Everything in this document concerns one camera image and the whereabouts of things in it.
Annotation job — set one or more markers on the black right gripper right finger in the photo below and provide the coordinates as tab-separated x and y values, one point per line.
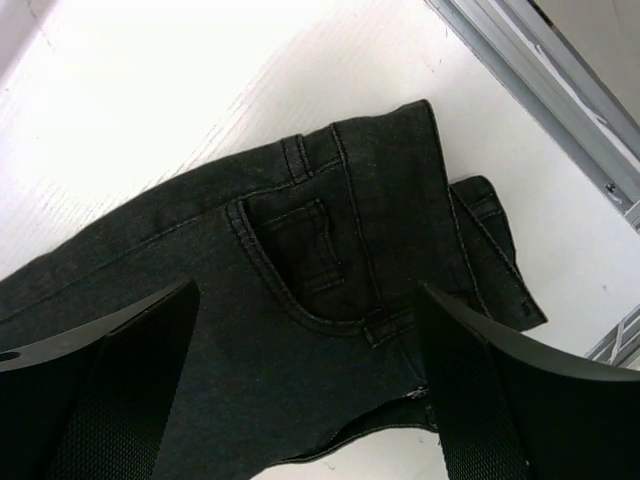
509	407

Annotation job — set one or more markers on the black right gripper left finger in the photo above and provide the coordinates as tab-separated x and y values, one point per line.
93	402

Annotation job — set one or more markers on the aluminium side frame rail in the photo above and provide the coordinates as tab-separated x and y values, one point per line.
526	52

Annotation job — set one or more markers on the black trousers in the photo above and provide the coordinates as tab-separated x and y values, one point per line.
306	253

